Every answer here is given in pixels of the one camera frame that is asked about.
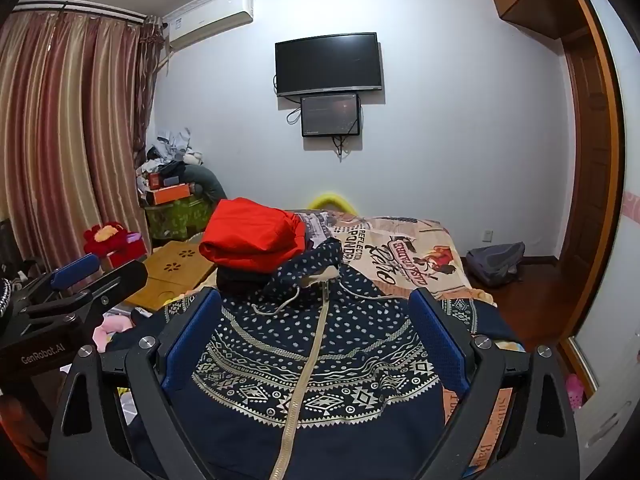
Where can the white air conditioner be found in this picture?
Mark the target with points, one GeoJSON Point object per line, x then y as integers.
{"type": "Point", "coordinates": [210, 17]}

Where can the pile of clutter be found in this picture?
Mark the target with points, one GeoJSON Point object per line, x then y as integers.
{"type": "Point", "coordinates": [172, 160]}

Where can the green patterned table cover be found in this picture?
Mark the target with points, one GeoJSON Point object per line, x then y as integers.
{"type": "Point", "coordinates": [175, 217]}

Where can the grey backpack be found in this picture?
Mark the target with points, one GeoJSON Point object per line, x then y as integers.
{"type": "Point", "coordinates": [495, 260]}

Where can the dark folded garment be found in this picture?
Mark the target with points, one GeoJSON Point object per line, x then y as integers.
{"type": "Point", "coordinates": [235, 280]}

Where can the pink slipper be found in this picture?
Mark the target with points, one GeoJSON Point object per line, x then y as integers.
{"type": "Point", "coordinates": [575, 392]}

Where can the printed bed sheet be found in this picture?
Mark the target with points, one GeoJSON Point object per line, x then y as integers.
{"type": "Point", "coordinates": [400, 255]}

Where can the black wall television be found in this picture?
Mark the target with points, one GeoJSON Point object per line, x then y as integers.
{"type": "Point", "coordinates": [329, 64]}

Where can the wooden lap desk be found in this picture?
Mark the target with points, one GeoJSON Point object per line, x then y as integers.
{"type": "Point", "coordinates": [170, 272]}

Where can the red folded garment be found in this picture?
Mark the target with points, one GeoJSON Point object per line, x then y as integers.
{"type": "Point", "coordinates": [250, 237]}

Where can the pink cloth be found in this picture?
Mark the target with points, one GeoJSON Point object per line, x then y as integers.
{"type": "Point", "coordinates": [112, 330]}

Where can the red plush toy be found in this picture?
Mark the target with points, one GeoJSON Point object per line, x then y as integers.
{"type": "Point", "coordinates": [105, 237]}

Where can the navy patterned zip hoodie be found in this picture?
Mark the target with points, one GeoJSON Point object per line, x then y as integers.
{"type": "Point", "coordinates": [320, 360]}

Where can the orange box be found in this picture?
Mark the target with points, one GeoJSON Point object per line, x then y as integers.
{"type": "Point", "coordinates": [167, 192]}

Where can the small black monitor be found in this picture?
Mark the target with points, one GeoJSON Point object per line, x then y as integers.
{"type": "Point", "coordinates": [330, 115]}

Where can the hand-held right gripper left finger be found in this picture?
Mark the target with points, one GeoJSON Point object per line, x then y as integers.
{"type": "Point", "coordinates": [187, 347]}

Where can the striped pink curtain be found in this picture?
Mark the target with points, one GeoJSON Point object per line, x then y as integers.
{"type": "Point", "coordinates": [70, 135]}

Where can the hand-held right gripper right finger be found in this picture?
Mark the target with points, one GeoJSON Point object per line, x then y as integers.
{"type": "Point", "coordinates": [442, 347]}

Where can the yellow curved chair back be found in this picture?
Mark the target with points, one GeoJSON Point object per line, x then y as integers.
{"type": "Point", "coordinates": [332, 200]}

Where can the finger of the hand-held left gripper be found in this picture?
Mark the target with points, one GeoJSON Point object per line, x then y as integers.
{"type": "Point", "coordinates": [120, 280]}
{"type": "Point", "coordinates": [75, 267]}

